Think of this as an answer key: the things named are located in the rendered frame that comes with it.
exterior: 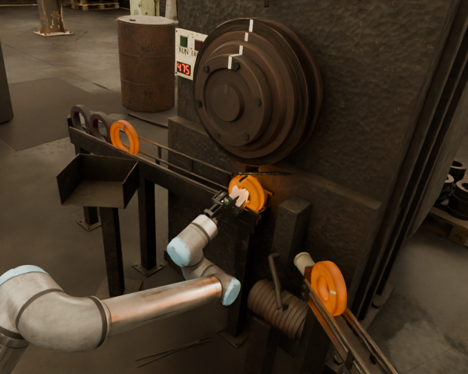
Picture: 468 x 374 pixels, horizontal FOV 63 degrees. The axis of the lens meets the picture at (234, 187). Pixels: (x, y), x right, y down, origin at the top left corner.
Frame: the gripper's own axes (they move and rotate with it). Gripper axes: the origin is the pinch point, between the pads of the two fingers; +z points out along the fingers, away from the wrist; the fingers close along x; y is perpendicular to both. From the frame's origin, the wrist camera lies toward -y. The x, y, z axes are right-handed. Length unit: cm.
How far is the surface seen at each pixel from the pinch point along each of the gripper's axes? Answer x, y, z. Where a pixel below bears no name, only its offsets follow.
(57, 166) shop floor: 192, -77, -4
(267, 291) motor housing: -24.9, -16.0, -21.5
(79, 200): 57, -4, -39
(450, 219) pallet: -57, -106, 130
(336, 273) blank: -46.3, 8.8, -16.6
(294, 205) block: -21.4, 5.3, 0.6
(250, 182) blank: -2.3, 6.1, 1.0
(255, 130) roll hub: -9.4, 33.6, -1.6
